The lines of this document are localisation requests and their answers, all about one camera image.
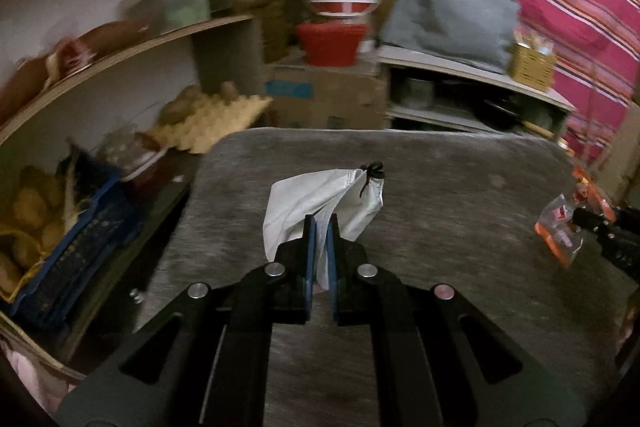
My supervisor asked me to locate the grey cloth cover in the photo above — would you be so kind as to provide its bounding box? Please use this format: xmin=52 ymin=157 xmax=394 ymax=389
xmin=382 ymin=0 xmax=521 ymax=75

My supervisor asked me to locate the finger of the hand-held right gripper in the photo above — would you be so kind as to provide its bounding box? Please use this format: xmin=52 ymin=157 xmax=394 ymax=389
xmin=572 ymin=208 xmax=618 ymax=233

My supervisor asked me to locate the low grey cabinet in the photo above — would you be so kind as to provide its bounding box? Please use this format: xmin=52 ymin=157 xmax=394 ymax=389
xmin=377 ymin=47 xmax=576 ymax=142

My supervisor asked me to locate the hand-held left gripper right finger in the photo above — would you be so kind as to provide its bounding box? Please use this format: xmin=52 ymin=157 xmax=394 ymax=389
xmin=325 ymin=214 xmax=586 ymax=427

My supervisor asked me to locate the cardboard egg tray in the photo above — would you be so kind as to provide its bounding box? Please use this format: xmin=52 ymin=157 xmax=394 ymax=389
xmin=150 ymin=94 xmax=273 ymax=155

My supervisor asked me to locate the white cloth bag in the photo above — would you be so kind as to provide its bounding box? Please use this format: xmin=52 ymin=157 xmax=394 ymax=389
xmin=262 ymin=162 xmax=386 ymax=290

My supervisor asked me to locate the yellow mesh bag of potatoes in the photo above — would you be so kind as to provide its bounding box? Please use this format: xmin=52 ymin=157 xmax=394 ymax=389
xmin=0 ymin=164 xmax=81 ymax=303

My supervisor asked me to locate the blue plastic crate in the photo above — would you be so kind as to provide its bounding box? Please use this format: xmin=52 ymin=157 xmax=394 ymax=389
xmin=7 ymin=179 xmax=146 ymax=333

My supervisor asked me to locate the pale pink cloth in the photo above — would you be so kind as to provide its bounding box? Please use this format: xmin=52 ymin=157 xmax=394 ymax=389
xmin=0 ymin=342 xmax=76 ymax=413

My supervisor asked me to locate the clear orange snack wrapper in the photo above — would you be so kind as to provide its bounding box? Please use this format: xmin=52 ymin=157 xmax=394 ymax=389
xmin=534 ymin=167 xmax=613 ymax=269

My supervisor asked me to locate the yellow woven basket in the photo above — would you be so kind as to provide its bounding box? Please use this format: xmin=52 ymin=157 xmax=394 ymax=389
xmin=507 ymin=29 xmax=558 ymax=94

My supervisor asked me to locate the cardboard box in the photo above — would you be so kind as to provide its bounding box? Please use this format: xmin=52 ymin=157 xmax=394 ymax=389
xmin=265 ymin=62 xmax=391 ymax=130

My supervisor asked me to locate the large potato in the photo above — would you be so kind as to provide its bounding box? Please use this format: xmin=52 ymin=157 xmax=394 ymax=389
xmin=160 ymin=86 xmax=201 ymax=122

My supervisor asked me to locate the red plastic basket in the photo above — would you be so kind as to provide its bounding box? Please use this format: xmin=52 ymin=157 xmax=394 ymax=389
xmin=295 ymin=23 xmax=368 ymax=68

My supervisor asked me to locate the brown mesh sack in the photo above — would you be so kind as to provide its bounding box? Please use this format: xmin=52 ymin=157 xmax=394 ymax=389
xmin=0 ymin=21 xmax=151 ymax=122

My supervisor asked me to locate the clear plastic bag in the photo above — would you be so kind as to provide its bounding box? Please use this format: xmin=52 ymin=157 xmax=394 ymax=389
xmin=95 ymin=127 xmax=168 ymax=182

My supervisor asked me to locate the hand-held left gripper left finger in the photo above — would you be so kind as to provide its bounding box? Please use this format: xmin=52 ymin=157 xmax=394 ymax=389
xmin=57 ymin=214 xmax=318 ymax=427

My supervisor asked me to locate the wooden shelf unit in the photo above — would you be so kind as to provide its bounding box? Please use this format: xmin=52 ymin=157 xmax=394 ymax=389
xmin=0 ymin=0 xmax=273 ymax=383

